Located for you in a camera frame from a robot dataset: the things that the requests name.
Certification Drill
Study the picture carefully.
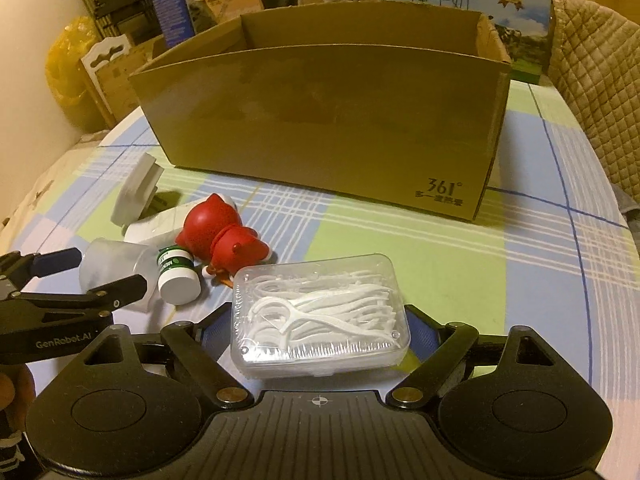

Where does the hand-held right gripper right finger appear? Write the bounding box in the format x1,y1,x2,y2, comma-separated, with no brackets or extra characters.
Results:
385,304,571,409

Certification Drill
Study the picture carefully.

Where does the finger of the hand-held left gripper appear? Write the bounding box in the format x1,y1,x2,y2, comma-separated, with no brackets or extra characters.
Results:
0,274,149,331
0,247,82,293

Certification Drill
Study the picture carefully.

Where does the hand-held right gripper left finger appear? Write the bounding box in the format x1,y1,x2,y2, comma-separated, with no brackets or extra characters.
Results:
65,302,253,409

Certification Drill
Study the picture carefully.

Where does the clear plastic container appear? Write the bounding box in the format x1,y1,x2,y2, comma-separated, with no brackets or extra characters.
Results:
79,240,162,312

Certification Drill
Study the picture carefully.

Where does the white tube pack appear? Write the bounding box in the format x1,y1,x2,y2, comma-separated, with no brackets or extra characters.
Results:
125,202,201,247

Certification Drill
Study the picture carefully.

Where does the clear floss pick box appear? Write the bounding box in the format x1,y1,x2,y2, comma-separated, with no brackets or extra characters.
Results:
230,254,411,378

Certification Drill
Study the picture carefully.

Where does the white plug adapter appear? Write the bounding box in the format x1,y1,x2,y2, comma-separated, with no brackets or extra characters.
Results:
111,152,165,226

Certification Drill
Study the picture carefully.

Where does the brown cardboard box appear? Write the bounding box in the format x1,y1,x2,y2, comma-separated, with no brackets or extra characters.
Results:
129,0,513,223

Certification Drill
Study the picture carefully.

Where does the person's left hand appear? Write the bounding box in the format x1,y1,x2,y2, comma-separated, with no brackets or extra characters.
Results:
0,365,37,431

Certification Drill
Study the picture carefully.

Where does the small green white bottle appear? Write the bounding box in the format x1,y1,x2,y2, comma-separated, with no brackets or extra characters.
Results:
156,244,201,305

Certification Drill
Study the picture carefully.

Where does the checked tablecloth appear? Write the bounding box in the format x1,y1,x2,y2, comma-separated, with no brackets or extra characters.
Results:
0,80,640,401

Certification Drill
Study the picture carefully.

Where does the red toy figure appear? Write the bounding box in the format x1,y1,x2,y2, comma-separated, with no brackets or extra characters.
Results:
177,192,276,287

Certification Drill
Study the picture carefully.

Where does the brown cardboard packaging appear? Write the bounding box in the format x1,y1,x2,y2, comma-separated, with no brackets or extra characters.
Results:
80,34,170,131

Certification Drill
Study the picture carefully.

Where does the yellow plastic bag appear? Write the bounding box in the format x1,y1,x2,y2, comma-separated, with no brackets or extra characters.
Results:
46,16,108,111

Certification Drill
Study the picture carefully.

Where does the grey cloth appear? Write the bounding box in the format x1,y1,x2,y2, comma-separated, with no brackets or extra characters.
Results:
612,185,640,241

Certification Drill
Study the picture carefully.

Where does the black folding cart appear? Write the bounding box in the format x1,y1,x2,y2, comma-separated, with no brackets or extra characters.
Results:
77,0,153,41

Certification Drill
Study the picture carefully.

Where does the dark blue milk carton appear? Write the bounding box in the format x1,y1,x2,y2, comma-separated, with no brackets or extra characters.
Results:
145,0,248,50

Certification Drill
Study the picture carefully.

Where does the beige quilted chair cover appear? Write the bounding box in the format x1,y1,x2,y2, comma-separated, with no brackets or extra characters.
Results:
547,0,640,186

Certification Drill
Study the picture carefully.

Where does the instant noodle bowl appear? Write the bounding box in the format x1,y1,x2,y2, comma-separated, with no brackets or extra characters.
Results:
190,0,266,28

